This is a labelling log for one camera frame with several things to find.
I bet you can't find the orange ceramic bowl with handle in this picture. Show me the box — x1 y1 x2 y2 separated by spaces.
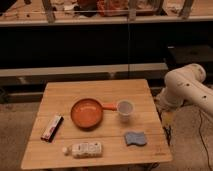
70 98 117 129

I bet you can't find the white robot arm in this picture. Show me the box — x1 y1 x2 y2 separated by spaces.
157 63 213 119

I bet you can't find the translucent plastic cup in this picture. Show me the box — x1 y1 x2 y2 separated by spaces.
117 100 134 122

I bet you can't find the wooden table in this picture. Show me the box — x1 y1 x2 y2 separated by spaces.
21 79 172 170

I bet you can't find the blue sponge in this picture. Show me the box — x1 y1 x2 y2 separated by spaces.
124 132 147 146

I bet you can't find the white plastic bottle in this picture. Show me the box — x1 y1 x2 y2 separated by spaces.
62 142 103 158

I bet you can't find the red white black box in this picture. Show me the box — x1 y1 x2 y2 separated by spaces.
41 115 64 142

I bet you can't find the black box on right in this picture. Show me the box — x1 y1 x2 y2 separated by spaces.
166 45 213 74

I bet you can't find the black cable on floor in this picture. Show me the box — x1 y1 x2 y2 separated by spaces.
197 109 213 171

